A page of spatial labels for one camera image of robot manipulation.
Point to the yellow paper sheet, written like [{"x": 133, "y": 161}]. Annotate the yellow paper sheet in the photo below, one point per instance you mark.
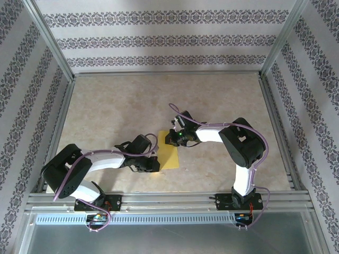
[{"x": 172, "y": 156}]

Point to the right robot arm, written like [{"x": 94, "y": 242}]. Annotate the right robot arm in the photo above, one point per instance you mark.
[{"x": 241, "y": 148}]

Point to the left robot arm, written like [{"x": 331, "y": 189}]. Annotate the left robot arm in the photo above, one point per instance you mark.
[{"x": 106, "y": 161}]

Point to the grey metal sheet panel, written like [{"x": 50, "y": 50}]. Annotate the grey metal sheet panel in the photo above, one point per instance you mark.
[{"x": 169, "y": 240}]

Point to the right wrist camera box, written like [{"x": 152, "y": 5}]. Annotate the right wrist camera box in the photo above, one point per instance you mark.
[{"x": 179, "y": 121}]

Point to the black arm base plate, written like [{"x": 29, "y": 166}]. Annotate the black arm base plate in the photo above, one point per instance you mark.
[
  {"x": 222, "y": 202},
  {"x": 116, "y": 202}
]

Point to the aluminium frame rail at bases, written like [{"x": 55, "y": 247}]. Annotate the aluminium frame rail at bases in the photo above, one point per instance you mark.
[{"x": 169, "y": 202}]

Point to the aluminium rail along wall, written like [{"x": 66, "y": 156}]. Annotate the aluminium rail along wall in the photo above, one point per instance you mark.
[{"x": 167, "y": 73}]

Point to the aluminium side rail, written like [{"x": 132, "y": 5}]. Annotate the aluminium side rail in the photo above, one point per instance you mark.
[
  {"x": 277, "y": 119},
  {"x": 58, "y": 127}
]

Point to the aluminium corner post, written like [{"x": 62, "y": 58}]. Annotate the aluminium corner post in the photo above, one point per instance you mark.
[
  {"x": 51, "y": 42},
  {"x": 285, "y": 37}
]

